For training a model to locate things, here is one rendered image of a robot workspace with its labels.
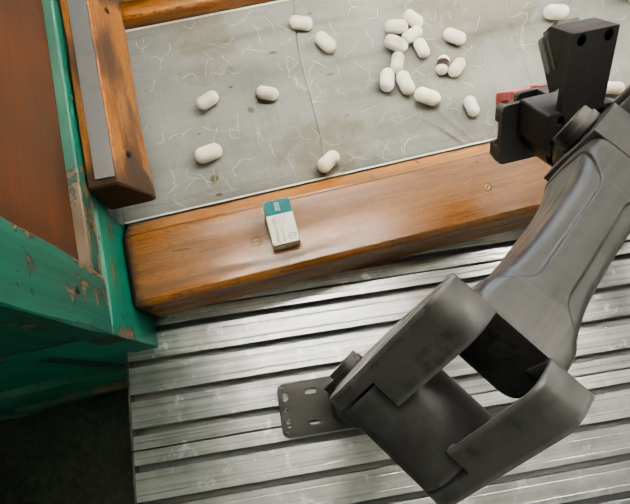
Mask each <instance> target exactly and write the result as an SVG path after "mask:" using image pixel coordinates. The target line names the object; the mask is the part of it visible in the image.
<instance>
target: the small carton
mask: <svg viewBox="0 0 630 504"><path fill-rule="evenodd" d="M262 204H263V208H264V213H265V217H266V221H267V225H268V229H269V233H270V237H271V241H272V245H273V250H274V251H275V250H279V249H283V248H288V247H292V246H296V245H300V236H299V233H298V229H297V225H296V221H295V217H294V213H293V209H292V206H291V202H290V198H289V197H285V198H280V199H276V200H272V201H267V202H263V203H262Z"/></svg>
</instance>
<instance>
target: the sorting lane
mask: <svg viewBox="0 0 630 504"><path fill-rule="evenodd" d="M550 4H565V5H567V6H568V7H569V9H570V12H569V15H568V16H567V17H566V18H565V19H563V20H566V19H571V18H575V17H579V19H580V20H584V19H589V18H594V17H595V18H598V19H602V20H606V21H610V22H613V23H617V24H620V28H619V33H618V37H617V42H616V47H615V52H614V57H613V62H612V67H611V71H610V76H609V81H612V82H622V83H624V85H625V89H626V88H627V87H628V86H629V85H630V2H629V1H628V0H278V1H273V2H268V3H263V4H257V5H252V6H247V7H242V8H237V9H232V10H227V11H221V12H216V13H211V14H206V15H201V16H196V17H191V18H185V19H180V20H175V21H170V22H165V23H160V24H155V25H149V26H144V27H139V28H134V29H129V30H125V33H126V39H127V44H128V50H129V55H130V61H131V67H132V73H133V79H134V85H135V91H136V98H137V106H138V110H139V115H140V121H141V126H142V132H143V137H144V142H145V147H146V152H147V156H148V161H149V166H150V172H151V177H152V181H153V185H154V190H155V195H156V199H154V200H153V201H149V202H145V203H140V204H136V205H131V206H127V207H123V208H122V213H123V219H124V224H125V225H126V226H127V227H128V226H129V225H131V224H135V223H139V222H143V221H148V220H152V219H157V218H161V217H165V216H170V215H174V214H178V213H183V212H187V211H192V210H196V209H200V208H205V207H209V206H213V205H218V204H222V203H227V202H231V201H235V200H240V199H244V198H248V197H253V196H257V195H262V194H266V193H270V192H275V191H279V190H283V189H288V188H292V187H297V186H301V185H305V184H310V183H314V182H318V181H323V180H327V179H332V178H336V177H340V176H345V175H349V174H353V173H358V172H362V171H367V170H371V169H375V168H380V167H384V166H388V165H393V164H397V163H402V162H406V161H410V160H415V159H419V158H423V157H428V156H432V155H437V154H441V153H445V152H450V151H454V150H458V149H463V148H467V147H472V146H476V145H480V144H485V143H489V142H490V141H491V140H493V139H495V138H497V134H498V122H497V121H495V113H496V93H497V92H501V91H506V90H511V89H517V88H522V87H527V86H532V85H538V84H543V83H547V81H546V77H545V72H544V68H543V63H542V59H541V55H540V51H539V46H538V40H539V39H540V38H541V37H542V36H543V32H545V31H546V30H547V29H548V28H549V27H550V26H552V25H553V24H554V23H555V22H557V21H561V20H549V19H546V18H545V17H544V16H543V10H544V8H545V7H546V6H548V5H550ZM407 9H412V10H413V11H415V12H416V13H417V14H419V15H420V16H422V18H423V24H422V26H421V28H422V30H423V34H422V36H421V38H423V39H424V40H425V41H426V43H427V45H428V47H429V49H430V54H429V56H428V57H426V58H420V57H419V56H418V54H417V52H416V50H415V48H414V46H413V44H414V41H413V42H411V43H410V44H408V49H407V51H406V52H404V53H403V54H404V57H405V59H404V65H403V70H404V71H407V72H408V73H409V74H410V76H411V79H412V81H413V82H414V84H415V90H414V92H413V93H412V94H410V95H404V94H403V93H402V92H401V90H400V88H399V86H398V84H397V82H396V75H397V74H394V88H393V89H392V90H391V91H390V92H384V91H382V90H381V88H380V73H381V71H382V70H383V69H384V68H390V65H391V58H392V55H393V53H395V51H392V50H390V49H388V48H387V47H386V46H385V44H384V40H385V38H386V36H387V35H389V34H388V33H386V32H385V30H384V24H385V22H386V21H387V20H389V19H403V13H404V11H406V10H407ZM293 15H300V16H308V17H310V18H311V19H312V21H313V27H312V28H311V30H309V31H302V30H295V29H292V28H291V27H290V25H289V19H290V17H291V16H293ZM447 28H454V29H456V30H459V31H461V32H463V33H465V35H466V41H465V43H464V44H463V45H461V46H456V45H454V44H451V43H449V42H447V41H445V40H444V38H443V32H444V31H445V30H446V29H447ZM319 31H324V32H326V33H327V34H328V35H329V36H330V37H331V38H333V39H334V40H335V42H336V45H337V46H336V50H335V51H334V52H333V53H326V52H325V51H324V50H322V49H321V48H320V47H319V46H318V45H316V43H315V40H314V37H315V35H316V33H317V32H319ZM441 55H447V56H448V57H449V59H450V64H449V67H450V66H451V64H452V63H453V61H454V60H455V59H456V58H458V57H462V58H464V59H465V62H466V65H465V67H464V69H463V70H462V72H461V73H460V74H459V76H457V77H451V76H449V74H448V71H447V73H446V74H445V75H438V74H437V72H436V64H437V60H438V58H439V57H440V56H441ZM259 86H268V87H274V88H276V89H277V90H278V92H279V97H278V99H277V100H275V101H270V100H264V99H260V98H259V97H258V96H257V94H256V90H257V88H258V87H259ZM419 87H425V88H428V89H431V90H435V91H437V92H438V93H439V94H440V96H441V100H440V102H439V103H438V104H437V105H435V106H429V105H426V104H423V103H419V102H417V101H416V100H415V98H414V93H415V91H416V89H418V88H419ZM625 89H624V90H625ZM211 90H212V91H215V92H216V93H217V94H218V96H219V100H218V102H217V103H216V104H214V105H213V106H212V107H210V108H208V109H207V110H200V109H199V108H198V107H197V105H196V102H197V99H198V98H199V97H200V96H202V95H203V94H205V93H206V92H208V91H211ZM469 95H471V96H473V97H475V99H476V101H477V104H478V106H479V108H480V112H479V114H478V115H477V116H474V117H471V116H469V115H468V114H467V111H466V109H465V107H464V104H463V100H464V98H465V97H466V96H469ZM211 143H217V144H219V145H220V146H221V148H222V155H221V156H220V157H219V158H217V159H215V160H213V161H210V162H207V163H204V164H202V163H199V162H197V161H196V159H195V156H194V154H195V151H196V150H197V149H198V148H200V147H203V146H206V145H208V144H211ZM330 150H335V151H337V152H338V153H339V155H340V160H339V162H338V163H337V164H336V165H335V166H334V167H332V169H331V170H330V171H329V172H327V173H322V172H320V171H319V170H318V169H317V162H318V161H319V159H321V158H322V157H323V156H324V155H325V154H326V153H327V152H328V151H330Z"/></svg>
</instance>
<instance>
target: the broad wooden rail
mask: <svg viewBox="0 0 630 504"><path fill-rule="evenodd" d="M551 168H552V167H551V166H550V165H548V164H547V163H546V162H544V161H543V160H541V159H540V158H538V157H537V156H536V157H532V158H528V159H524V160H519V161H515V162H511V163H507V164H499V163H498V162H497V161H496V160H494V159H493V156H492V155H490V142H489V143H485V144H480V145H476V146H472V147H467V148H463V149H458V150H454V151H450V152H445V153H441V154H437V155H432V156H428V157H423V158H419V159H415V160H410V161H406V162H402V163H397V164H393V165H388V166H384V167H380V168H375V169H371V170H367V171H362V172H358V173H353V174H349V175H345V176H340V177H336V178H332V179H327V180H323V181H318V182H314V183H310V184H305V185H301V186H297V187H292V188H288V189H283V190H279V191H275V192H270V193H266V194H262V195H257V196H253V197H248V198H244V199H240V200H235V201H231V202H227V203H222V204H218V205H213V206H209V207H205V208H200V209H196V210H192V211H187V212H183V213H178V214H174V215H170V216H165V217H161V218H157V219H152V220H148V221H143V222H139V223H135V224H131V225H129V226H128V227H127V229H126V232H125V235H124V239H123V243H124V249H125V255H126V261H127V267H128V273H129V279H130V285H131V292H132V298H133V304H134V306H136V307H138V308H140V309H142V310H144V311H146V312H148V313H150V314H153V315H155V316H157V317H160V316H164V315H168V314H172V313H176V312H181V311H185V310H189V309H193V308H197V307H201V306H205V305H211V304H218V302H222V301H225V300H229V299H233V298H237V297H242V296H246V295H250V294H254V293H258V292H262V291H266V290H270V289H274V288H278V287H282V286H287V285H290V284H294V283H298V282H302V281H307V280H311V279H315V278H319V277H323V276H327V275H331V274H335V273H339V272H343V271H348V270H355V269H362V268H368V267H372V266H376V265H380V264H384V263H388V262H392V261H396V260H400V259H404V258H409V257H412V256H408V255H412V254H416V253H420V252H424V251H428V250H432V249H436V248H440V247H445V246H449V245H453V244H457V243H461V242H465V241H469V240H473V239H477V238H481V237H485V236H489V235H493V234H497V233H501V232H505V231H509V230H513V229H517V228H522V227H526V226H529V224H530V223H531V221H532V220H533V218H534V216H535V214H536V213H537V211H538V208H539V206H540V204H541V202H542V199H543V196H544V189H545V186H546V184H547V182H548V181H547V180H545V179H544V177H545V176H546V174H547V173H548V172H549V171H550V169H551ZM285 197H289V198H290V202H291V206H292V209H293V213H294V217H295V221H296V225H297V229H298V233H299V236H300V245H296V246H292V247H288V248H283V249H279V250H275V251H274V250H273V245H272V241H271V237H270V233H269V229H268V225H267V221H266V217H265V213H264V208H263V204H262V203H263V202H267V201H272V200H276V199H280V198H285Z"/></svg>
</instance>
